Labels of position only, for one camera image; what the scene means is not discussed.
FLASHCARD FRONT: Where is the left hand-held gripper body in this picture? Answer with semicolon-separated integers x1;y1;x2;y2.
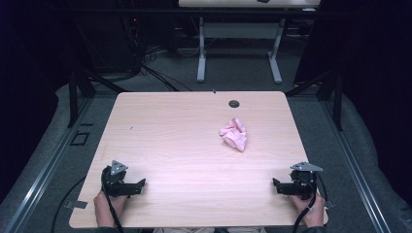
101;159;137;197

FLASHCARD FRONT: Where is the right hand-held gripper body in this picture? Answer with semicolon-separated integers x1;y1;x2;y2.
285;161;325;201

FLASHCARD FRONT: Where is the pink sock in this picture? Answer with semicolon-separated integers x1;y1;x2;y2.
219;116;248;153

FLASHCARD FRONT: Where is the person's left hand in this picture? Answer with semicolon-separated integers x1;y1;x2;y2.
93;192;128;228

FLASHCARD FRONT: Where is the person's right hand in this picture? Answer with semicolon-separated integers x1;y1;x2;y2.
289;192;326;229

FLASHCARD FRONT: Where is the black metal stand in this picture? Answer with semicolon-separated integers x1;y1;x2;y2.
67;69;129;129
285;70;344;132

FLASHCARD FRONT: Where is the white-legged desk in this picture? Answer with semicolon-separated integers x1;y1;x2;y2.
178;0;322;84

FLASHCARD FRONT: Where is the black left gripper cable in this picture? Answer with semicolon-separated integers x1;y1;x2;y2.
102;181;125;233

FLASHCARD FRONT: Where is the aluminium floor rail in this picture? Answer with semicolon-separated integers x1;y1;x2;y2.
319;100;394;233
2;96;95;233

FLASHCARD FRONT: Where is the black cable on floor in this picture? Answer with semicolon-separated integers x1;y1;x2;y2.
51;176;87;233

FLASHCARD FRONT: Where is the black floor cable bundle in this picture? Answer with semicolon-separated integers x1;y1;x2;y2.
120;14;193;92

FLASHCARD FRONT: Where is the white floor cable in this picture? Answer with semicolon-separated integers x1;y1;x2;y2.
176;47;201;58

